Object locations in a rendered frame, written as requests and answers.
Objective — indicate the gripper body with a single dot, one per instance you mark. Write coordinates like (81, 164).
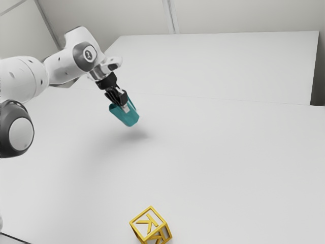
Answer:
(108, 82)

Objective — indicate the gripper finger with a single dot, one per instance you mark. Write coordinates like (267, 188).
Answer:
(123, 99)
(112, 97)

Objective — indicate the teal faceted mug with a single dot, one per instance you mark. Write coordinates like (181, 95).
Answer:
(127, 115)

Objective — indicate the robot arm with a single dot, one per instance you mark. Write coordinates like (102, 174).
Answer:
(23, 76)

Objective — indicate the yellow open-frame letter cube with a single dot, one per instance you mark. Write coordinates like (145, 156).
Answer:
(149, 225)

